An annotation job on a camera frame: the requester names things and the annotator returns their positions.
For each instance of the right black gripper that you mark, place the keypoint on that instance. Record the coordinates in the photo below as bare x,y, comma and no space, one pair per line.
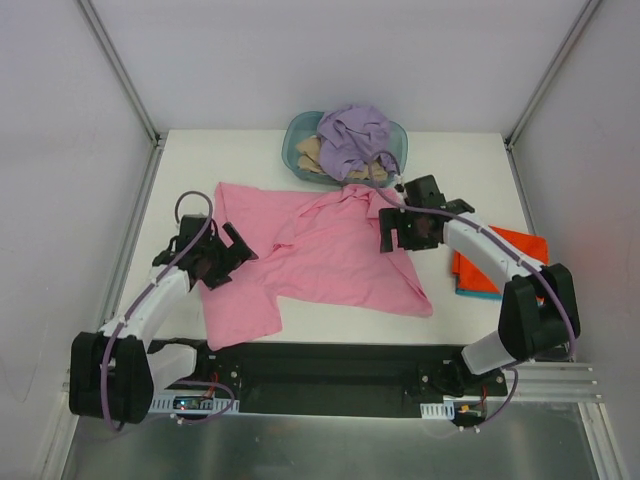
396,220

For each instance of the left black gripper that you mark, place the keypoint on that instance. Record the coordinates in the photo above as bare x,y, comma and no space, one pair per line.
226,263

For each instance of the pink t shirt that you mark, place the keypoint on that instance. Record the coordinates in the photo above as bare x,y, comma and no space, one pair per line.
313,247

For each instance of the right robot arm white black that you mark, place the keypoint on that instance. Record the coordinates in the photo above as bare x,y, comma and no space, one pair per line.
538,311

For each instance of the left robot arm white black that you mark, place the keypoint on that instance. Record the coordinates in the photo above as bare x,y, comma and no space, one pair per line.
115,372

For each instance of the purple t shirt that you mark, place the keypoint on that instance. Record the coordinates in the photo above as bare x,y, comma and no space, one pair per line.
353,137

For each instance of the orange folded t shirt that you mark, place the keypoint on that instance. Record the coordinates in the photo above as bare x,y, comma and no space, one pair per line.
469,277

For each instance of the beige t shirt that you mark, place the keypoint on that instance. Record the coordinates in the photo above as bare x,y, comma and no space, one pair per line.
308,161

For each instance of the teal folded t shirt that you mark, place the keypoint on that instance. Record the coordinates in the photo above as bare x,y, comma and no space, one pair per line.
478,294

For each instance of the teal plastic basket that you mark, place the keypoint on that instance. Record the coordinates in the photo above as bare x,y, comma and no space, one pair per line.
304,126

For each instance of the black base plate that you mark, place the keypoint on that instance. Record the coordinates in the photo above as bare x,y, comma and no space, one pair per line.
343,380

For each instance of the left white cable duct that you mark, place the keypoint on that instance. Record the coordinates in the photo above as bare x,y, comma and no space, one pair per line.
192,405

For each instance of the white cable duct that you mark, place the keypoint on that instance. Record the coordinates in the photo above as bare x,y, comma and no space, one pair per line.
192,405
438,411

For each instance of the right white cable duct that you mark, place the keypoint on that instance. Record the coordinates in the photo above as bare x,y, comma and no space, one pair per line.
438,411

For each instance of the left aluminium frame post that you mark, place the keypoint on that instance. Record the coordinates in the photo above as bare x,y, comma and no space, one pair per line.
98,29

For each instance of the aluminium frame post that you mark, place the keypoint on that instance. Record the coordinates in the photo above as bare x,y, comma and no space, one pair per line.
98,29
566,47

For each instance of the right aluminium frame post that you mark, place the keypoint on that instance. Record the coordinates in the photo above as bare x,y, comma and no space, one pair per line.
566,47

